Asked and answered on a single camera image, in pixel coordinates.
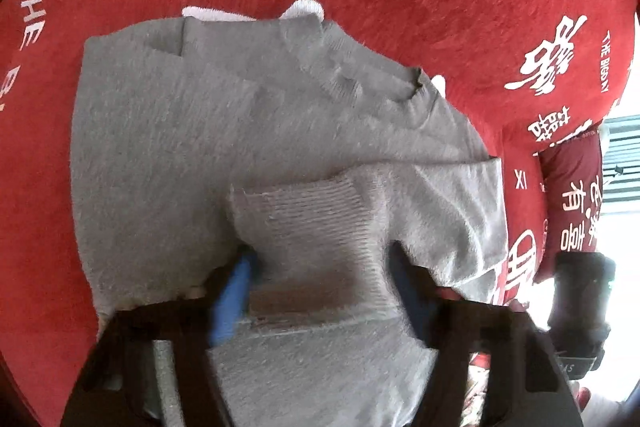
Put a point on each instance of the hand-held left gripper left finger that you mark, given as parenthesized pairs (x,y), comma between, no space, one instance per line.
(230,302)

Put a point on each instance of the dark red printed pillow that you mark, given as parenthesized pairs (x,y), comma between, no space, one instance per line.
(572,192)

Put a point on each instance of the window blinds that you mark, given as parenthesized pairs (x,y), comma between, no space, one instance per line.
(620,157)

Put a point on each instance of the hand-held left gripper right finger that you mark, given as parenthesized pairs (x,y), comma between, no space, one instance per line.
(411,302)

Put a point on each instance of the grey knit sweater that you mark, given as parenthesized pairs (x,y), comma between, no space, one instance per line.
(210,142)

